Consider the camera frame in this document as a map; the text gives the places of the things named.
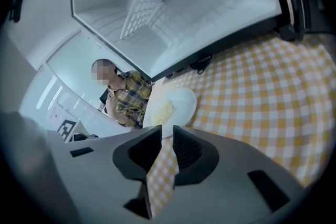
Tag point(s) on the black mini fridge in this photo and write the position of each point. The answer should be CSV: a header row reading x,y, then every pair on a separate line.
x,y
105,0

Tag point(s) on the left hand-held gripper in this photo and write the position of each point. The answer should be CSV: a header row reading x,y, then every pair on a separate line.
x,y
67,129

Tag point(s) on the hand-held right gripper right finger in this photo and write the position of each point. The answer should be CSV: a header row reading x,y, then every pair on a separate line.
x,y
225,186

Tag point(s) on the white round plate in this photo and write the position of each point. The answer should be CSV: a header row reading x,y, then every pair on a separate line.
x,y
185,105

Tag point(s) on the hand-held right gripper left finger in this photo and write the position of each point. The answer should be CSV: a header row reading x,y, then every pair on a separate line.
x,y
105,181

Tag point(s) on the yellow noodle food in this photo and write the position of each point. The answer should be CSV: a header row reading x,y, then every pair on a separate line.
x,y
163,112

